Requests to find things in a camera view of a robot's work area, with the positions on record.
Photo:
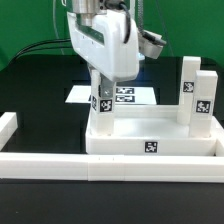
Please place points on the white fence block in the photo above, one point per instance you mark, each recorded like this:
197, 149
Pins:
8, 125
218, 133

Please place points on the white front fence bar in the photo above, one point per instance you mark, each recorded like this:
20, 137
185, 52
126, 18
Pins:
111, 168

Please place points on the white right fence block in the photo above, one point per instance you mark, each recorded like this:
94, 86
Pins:
218, 133

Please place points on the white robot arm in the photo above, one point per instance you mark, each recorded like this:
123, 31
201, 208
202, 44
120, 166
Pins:
85, 10

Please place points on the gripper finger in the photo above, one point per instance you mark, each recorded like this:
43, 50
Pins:
106, 88

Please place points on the white desk top tray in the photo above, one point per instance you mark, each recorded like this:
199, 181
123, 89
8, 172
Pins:
150, 130

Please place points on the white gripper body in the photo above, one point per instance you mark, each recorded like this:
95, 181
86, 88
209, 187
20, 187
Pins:
117, 61

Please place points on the white left fence block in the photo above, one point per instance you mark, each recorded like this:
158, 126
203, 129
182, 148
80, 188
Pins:
8, 125

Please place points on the fiducial marker board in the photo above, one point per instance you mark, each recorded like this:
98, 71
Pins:
124, 95

